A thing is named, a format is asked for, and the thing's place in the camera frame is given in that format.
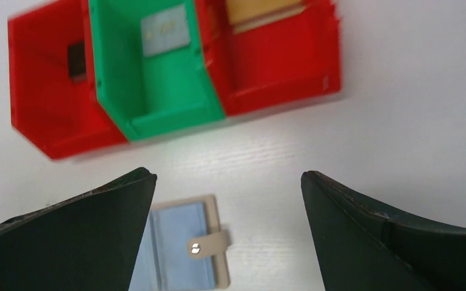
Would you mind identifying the beige card holder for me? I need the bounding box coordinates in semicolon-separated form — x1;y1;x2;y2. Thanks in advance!
129;194;231;290

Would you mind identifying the red bin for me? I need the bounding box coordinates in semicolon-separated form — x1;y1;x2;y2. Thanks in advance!
195;0;342;116
8;0;127;159

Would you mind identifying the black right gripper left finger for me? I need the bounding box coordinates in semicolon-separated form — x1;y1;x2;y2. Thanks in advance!
0;167;157;290

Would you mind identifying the gold credit card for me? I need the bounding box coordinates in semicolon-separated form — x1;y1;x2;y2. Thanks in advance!
225;0;306;33

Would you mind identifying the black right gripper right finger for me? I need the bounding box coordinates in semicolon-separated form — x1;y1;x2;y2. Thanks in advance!
301;171;466;290

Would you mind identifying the green middle bin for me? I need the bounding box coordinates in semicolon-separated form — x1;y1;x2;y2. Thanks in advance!
89;1;226;141

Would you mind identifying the black credit card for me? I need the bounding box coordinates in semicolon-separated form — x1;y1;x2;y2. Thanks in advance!
67;41;87;82

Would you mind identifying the silver credit card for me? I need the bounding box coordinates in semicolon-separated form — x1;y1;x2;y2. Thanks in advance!
140;4;191;57

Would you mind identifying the right red bin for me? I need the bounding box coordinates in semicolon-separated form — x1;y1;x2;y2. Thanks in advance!
195;0;342;116

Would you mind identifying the left red bin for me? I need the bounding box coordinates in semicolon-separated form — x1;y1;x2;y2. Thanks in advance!
8;0;127;159

